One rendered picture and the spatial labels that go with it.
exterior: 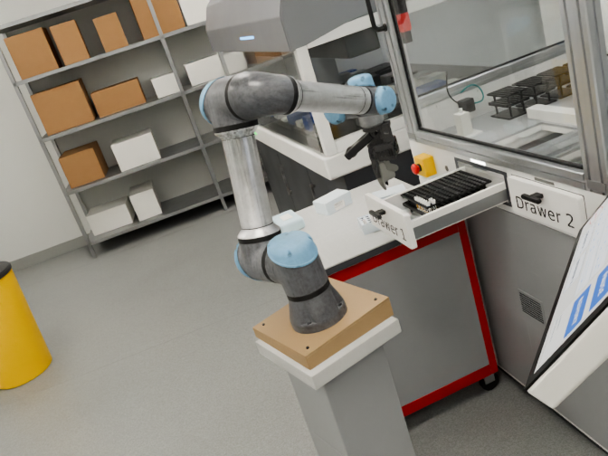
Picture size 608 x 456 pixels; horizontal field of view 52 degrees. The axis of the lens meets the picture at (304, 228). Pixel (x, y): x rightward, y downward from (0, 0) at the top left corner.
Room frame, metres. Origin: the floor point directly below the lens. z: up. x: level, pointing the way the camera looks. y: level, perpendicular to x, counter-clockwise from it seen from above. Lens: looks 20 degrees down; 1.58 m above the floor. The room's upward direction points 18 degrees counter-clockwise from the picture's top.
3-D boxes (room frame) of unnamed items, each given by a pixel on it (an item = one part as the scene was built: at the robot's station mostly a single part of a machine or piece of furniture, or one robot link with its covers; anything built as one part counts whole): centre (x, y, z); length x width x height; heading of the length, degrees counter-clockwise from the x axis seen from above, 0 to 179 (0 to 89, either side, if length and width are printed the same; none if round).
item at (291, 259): (1.45, 0.05, 0.97); 0.13 x 0.12 x 0.14; 37
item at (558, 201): (1.52, -0.63, 0.87); 0.29 x 0.02 x 0.11; 12
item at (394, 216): (1.76, -0.25, 0.87); 0.29 x 0.02 x 0.11; 12
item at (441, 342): (2.16, -0.19, 0.38); 0.62 x 0.58 x 0.76; 12
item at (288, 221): (2.28, 0.05, 0.78); 0.15 x 0.10 x 0.04; 14
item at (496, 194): (1.80, -0.46, 0.86); 0.40 x 0.26 x 0.06; 102
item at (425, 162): (2.14, -0.48, 0.88); 0.07 x 0.05 x 0.07; 12
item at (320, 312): (1.44, 0.04, 0.85); 0.15 x 0.15 x 0.10
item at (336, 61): (3.57, -0.55, 1.13); 1.78 x 1.14 x 0.45; 12
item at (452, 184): (1.80, -0.45, 0.87); 0.22 x 0.18 x 0.06; 102
